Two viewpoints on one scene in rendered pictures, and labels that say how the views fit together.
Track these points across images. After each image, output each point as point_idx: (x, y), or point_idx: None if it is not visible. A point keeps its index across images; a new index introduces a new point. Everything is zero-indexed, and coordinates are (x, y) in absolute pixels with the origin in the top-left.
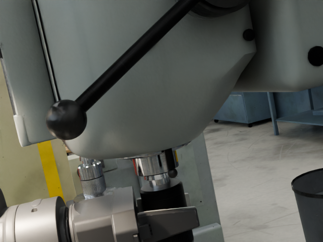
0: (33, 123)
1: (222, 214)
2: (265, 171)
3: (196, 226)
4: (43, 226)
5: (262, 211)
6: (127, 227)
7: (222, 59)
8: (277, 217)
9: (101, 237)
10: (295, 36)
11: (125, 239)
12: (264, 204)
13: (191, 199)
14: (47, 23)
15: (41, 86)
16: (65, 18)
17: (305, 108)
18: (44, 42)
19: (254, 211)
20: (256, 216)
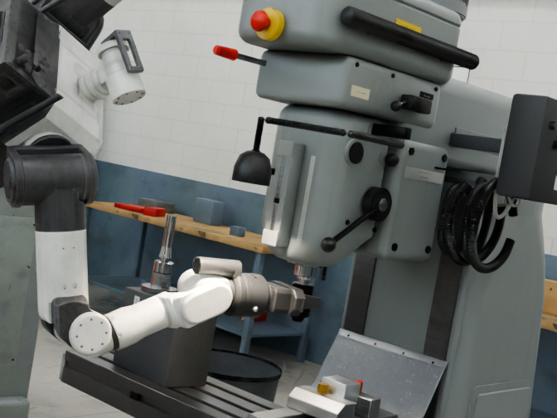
0: (282, 237)
1: None
2: (64, 350)
3: (318, 307)
4: (263, 286)
5: (68, 401)
6: (301, 296)
7: (364, 236)
8: (93, 413)
9: (285, 298)
10: (390, 236)
11: (299, 302)
12: (70, 393)
13: (1, 352)
14: (313, 200)
15: (289, 221)
16: (325, 202)
17: (123, 271)
18: (307, 206)
19: (55, 399)
20: (61, 406)
